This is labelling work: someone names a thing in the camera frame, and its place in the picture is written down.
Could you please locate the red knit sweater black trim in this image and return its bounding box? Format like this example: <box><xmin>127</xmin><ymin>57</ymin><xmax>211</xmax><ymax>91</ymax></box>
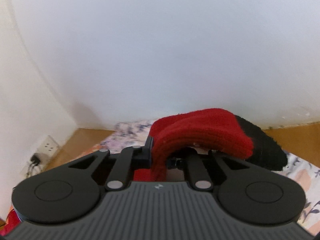
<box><xmin>133</xmin><ymin>108</ymin><xmax>288</xmax><ymax>181</ymax></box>

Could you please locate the orange floral bed sheet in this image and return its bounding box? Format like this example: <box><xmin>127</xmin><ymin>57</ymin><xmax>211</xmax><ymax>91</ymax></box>
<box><xmin>0</xmin><ymin>120</ymin><xmax>320</xmax><ymax>236</ymax></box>

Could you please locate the black power adapter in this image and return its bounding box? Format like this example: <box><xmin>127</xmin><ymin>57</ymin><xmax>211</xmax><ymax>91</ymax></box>
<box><xmin>30</xmin><ymin>153</ymin><xmax>41</xmax><ymax>166</ymax></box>

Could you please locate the white wall socket panel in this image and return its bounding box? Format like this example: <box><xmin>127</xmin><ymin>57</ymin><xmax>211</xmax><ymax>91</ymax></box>
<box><xmin>21</xmin><ymin>136</ymin><xmax>60</xmax><ymax>178</ymax></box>

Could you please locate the black charger cable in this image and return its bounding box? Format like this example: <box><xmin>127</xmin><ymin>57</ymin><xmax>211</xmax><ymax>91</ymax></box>
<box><xmin>25</xmin><ymin>163</ymin><xmax>38</xmax><ymax>178</ymax></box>

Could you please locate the wooden bed frame ledge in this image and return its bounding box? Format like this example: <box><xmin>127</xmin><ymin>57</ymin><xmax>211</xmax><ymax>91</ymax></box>
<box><xmin>44</xmin><ymin>122</ymin><xmax>319</xmax><ymax>171</ymax></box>

